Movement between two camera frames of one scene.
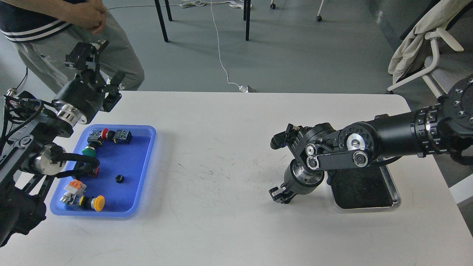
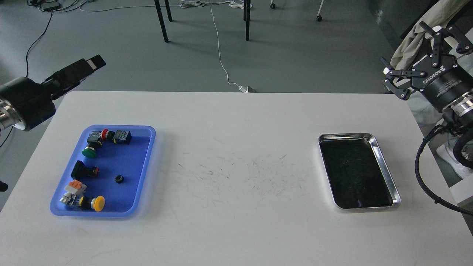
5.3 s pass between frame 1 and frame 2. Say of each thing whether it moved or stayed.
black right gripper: moved
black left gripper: moved
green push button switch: stayed
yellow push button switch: stayed
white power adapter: stayed
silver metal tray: stayed
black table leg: stayed
